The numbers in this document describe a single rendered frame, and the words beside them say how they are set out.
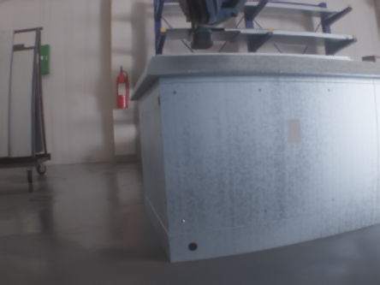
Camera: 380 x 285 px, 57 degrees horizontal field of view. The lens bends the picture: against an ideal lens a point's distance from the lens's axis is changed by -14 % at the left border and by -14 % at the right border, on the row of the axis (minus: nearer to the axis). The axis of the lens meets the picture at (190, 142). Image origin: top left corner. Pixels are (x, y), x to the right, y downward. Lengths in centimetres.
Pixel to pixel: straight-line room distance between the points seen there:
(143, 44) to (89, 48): 85
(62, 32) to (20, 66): 238
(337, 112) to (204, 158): 53
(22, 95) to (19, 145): 49
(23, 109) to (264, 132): 290
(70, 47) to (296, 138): 516
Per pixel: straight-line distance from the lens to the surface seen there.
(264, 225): 135
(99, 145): 602
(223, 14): 126
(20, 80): 398
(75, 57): 617
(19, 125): 384
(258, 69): 126
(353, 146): 150
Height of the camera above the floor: 43
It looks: 2 degrees down
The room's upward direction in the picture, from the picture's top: 3 degrees counter-clockwise
